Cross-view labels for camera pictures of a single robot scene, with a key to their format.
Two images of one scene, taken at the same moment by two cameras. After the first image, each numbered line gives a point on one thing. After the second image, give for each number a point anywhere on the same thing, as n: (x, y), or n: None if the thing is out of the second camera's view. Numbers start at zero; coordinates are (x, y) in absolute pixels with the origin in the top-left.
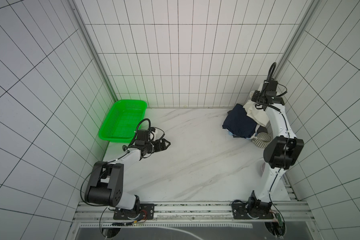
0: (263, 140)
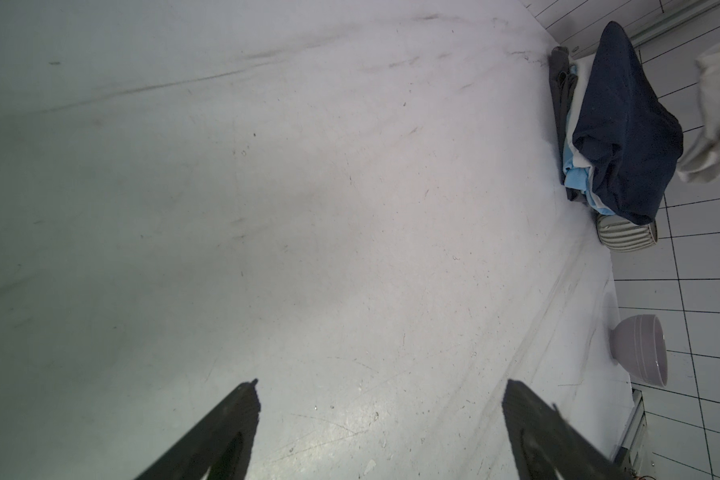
0: (619, 235)
